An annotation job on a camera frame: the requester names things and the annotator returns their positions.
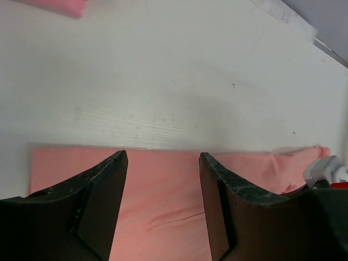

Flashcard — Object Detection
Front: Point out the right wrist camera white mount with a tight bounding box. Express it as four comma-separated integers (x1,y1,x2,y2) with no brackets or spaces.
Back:
303,156,347,188

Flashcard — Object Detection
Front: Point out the folded light pink t shirt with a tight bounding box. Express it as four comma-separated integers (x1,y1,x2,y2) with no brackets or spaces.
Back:
19,0,86,18

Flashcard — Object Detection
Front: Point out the white paper sheet at back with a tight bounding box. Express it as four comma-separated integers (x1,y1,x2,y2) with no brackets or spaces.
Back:
252,0,317,44

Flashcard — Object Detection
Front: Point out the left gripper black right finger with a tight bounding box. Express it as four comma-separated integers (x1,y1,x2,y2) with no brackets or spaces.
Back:
199,153,347,260

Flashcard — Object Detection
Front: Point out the salmon pink t shirt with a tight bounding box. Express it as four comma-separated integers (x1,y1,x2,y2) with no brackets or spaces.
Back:
29,146,331,260

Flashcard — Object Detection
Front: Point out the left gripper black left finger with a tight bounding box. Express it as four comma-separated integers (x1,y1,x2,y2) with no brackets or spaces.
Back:
1,151,128,260

